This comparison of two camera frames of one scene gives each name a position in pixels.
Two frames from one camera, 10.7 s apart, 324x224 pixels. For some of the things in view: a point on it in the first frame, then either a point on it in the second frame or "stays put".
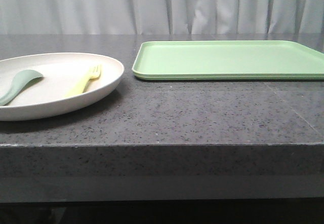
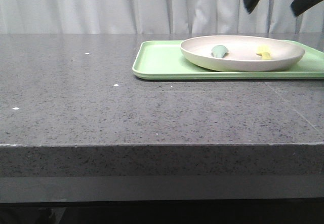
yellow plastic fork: [80, 86] → [264, 50]
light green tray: [227, 60] stays put
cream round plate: [45, 98] → [242, 55]
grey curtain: [161, 7] stays put
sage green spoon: [21, 80] → [218, 51]
